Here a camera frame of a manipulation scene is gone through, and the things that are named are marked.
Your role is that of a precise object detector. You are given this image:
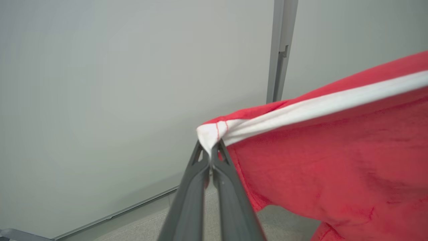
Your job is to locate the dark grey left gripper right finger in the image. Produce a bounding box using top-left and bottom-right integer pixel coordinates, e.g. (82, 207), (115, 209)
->
(211, 140), (266, 241)

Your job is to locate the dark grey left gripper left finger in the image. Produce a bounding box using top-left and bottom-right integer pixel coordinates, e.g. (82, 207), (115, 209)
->
(157, 141), (211, 241)

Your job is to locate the red Bulls 23 garment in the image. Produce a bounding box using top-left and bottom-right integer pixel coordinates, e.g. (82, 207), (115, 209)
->
(197, 51), (428, 241)

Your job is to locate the grey partition joint post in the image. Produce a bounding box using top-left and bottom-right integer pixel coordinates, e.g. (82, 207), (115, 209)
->
(266, 0), (299, 103)

